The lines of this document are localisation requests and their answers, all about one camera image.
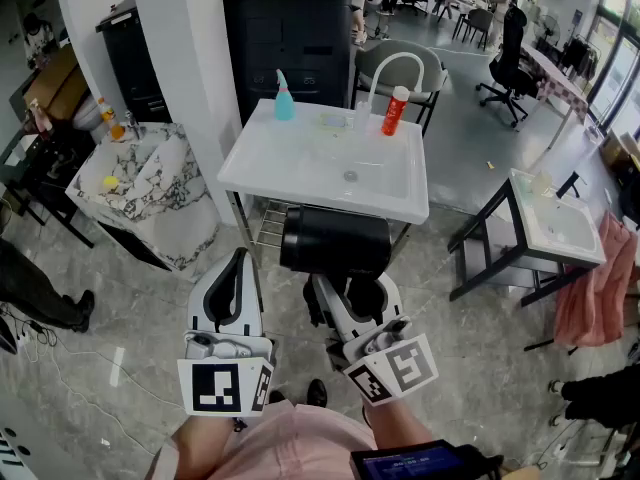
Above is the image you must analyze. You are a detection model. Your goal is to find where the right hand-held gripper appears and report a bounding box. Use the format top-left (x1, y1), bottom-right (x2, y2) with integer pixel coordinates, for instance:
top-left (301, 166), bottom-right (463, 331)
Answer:
top-left (303, 272), bottom-right (440, 408)

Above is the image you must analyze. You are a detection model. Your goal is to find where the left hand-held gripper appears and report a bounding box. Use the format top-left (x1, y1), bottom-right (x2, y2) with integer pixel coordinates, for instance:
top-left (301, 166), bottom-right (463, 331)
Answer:
top-left (177, 247), bottom-right (276, 418)

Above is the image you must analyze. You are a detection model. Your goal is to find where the black hair dryer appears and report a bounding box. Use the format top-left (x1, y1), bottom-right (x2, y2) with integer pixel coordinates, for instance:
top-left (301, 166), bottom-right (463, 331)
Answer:
top-left (278, 205), bottom-right (394, 279)

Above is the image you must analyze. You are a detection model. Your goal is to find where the white rectangular sink basin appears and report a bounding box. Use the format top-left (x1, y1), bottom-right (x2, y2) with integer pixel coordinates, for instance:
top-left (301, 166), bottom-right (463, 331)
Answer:
top-left (216, 98), bottom-right (430, 225)

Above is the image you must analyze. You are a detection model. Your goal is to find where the person's right forearm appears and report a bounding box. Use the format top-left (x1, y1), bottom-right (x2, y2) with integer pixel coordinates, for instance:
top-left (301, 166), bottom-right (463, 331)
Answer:
top-left (362, 397), bottom-right (436, 454)

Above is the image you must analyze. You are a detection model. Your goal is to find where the person's left forearm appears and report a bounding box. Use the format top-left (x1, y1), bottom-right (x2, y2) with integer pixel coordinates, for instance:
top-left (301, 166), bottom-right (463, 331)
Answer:
top-left (169, 412), bottom-right (241, 480)

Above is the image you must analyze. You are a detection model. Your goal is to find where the person's pink garment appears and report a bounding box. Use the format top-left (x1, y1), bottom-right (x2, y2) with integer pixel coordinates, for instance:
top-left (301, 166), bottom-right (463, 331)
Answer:
top-left (149, 400), bottom-right (381, 480)

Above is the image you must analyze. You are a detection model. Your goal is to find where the black tablet device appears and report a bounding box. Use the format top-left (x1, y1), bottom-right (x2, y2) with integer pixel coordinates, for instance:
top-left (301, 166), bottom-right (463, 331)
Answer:
top-left (349, 440), bottom-right (504, 480)

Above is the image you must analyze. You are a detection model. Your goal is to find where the pale green soap dish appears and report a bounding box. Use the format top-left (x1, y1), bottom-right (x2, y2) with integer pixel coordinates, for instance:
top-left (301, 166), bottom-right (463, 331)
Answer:
top-left (315, 112), bottom-right (355, 132)

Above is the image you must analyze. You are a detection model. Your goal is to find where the orange-red bottle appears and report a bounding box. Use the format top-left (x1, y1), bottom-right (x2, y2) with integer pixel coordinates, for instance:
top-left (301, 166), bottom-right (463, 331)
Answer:
top-left (380, 85), bottom-right (410, 137)

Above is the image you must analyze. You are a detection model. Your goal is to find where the teal spray bottle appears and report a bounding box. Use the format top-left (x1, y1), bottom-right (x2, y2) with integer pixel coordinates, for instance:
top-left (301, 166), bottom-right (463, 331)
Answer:
top-left (273, 68), bottom-right (296, 122)

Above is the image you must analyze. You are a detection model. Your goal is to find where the orange drink bottle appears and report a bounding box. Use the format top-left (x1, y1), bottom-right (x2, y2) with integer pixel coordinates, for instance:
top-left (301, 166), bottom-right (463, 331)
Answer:
top-left (97, 97), bottom-right (126, 141)

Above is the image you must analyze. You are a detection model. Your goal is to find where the small white sink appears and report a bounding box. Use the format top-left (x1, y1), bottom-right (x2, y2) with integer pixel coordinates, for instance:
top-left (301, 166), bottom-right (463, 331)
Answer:
top-left (508, 167), bottom-right (607, 269)

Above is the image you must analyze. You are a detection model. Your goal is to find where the black side table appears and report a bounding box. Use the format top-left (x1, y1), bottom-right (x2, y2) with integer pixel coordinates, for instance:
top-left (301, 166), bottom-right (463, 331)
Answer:
top-left (0, 70), bottom-right (96, 249)

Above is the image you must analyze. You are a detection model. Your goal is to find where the pink towel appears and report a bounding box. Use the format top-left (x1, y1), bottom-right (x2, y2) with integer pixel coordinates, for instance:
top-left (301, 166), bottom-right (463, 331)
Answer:
top-left (553, 211), bottom-right (640, 348)

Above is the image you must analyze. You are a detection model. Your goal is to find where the grey shell chair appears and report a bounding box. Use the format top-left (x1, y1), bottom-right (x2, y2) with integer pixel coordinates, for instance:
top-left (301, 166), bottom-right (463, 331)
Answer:
top-left (352, 39), bottom-right (450, 137)

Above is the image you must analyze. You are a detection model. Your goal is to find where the white slotted panel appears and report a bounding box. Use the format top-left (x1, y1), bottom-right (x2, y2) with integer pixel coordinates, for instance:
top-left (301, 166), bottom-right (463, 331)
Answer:
top-left (0, 397), bottom-right (76, 480)

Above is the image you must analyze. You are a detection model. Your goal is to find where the white gooseneck faucet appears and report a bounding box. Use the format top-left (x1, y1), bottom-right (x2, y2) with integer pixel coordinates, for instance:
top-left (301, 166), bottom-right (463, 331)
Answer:
top-left (355, 51), bottom-right (426, 134)

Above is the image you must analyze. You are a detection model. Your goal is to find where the small black cabinet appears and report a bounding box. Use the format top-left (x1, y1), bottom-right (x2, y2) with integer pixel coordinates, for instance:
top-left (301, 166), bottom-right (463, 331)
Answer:
top-left (95, 0), bottom-right (174, 124)

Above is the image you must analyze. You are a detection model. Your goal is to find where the pink spray bottle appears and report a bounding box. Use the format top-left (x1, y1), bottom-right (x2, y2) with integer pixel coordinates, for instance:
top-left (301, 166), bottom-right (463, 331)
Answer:
top-left (28, 98), bottom-right (54, 134)

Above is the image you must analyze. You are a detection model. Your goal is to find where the large black cabinet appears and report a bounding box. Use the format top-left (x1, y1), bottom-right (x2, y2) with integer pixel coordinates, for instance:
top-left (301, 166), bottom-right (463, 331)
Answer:
top-left (222, 0), bottom-right (355, 127)

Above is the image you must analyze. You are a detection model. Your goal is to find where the cardboard box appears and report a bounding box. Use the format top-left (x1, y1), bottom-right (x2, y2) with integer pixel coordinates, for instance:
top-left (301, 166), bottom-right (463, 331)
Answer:
top-left (22, 42), bottom-right (90, 122)

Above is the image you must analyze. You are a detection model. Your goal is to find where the black office chair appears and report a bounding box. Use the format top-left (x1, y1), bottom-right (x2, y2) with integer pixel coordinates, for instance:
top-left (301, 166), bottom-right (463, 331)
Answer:
top-left (475, 6), bottom-right (539, 129)

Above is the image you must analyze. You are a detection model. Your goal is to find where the checked tablecloth table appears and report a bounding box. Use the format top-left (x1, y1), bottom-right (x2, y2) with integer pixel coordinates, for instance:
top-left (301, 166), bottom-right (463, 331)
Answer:
top-left (519, 42), bottom-right (590, 149)

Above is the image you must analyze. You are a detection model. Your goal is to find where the black standing fan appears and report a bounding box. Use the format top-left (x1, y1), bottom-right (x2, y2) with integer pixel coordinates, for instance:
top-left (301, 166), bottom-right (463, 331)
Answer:
top-left (537, 14), bottom-right (562, 52)

